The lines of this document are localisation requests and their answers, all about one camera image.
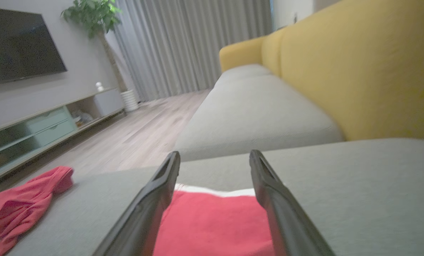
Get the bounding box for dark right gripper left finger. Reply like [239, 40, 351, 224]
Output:
[93, 151, 181, 256]

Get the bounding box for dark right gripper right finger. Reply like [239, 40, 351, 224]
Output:
[249, 149, 337, 256]

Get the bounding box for red garment with white hem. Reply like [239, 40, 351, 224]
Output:
[153, 183, 278, 256]

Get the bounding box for red jersey with black lettering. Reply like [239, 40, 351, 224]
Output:
[0, 165, 74, 256]

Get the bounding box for large grey sofa chaise cushion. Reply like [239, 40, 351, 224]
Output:
[6, 138, 424, 256]

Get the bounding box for grey sofa back cushion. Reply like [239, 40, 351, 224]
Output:
[175, 74, 344, 162]

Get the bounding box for white ribbed plant pot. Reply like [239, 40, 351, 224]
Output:
[120, 89, 139, 112]

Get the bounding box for white items in cabinet shelf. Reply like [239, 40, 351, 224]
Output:
[71, 110, 94, 127]

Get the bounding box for long low television cabinet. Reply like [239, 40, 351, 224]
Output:
[0, 87, 125, 185]

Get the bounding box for teal cabinet drawer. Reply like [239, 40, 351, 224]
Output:
[25, 107, 70, 134]
[34, 119, 76, 147]

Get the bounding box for grey sofa seat cushion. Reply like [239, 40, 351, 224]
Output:
[215, 63, 273, 87]

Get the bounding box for yellow sofa backrest cushion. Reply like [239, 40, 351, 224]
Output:
[280, 0, 424, 143]
[261, 27, 287, 77]

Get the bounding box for grey pleated curtain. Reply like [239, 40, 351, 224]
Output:
[105, 0, 273, 103]

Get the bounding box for yellow sofa armrest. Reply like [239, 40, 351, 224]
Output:
[219, 36, 265, 73]

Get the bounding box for green potted tree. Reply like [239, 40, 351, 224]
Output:
[61, 0, 127, 93]

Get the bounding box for black flat screen television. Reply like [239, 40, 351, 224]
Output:
[0, 6, 68, 87]

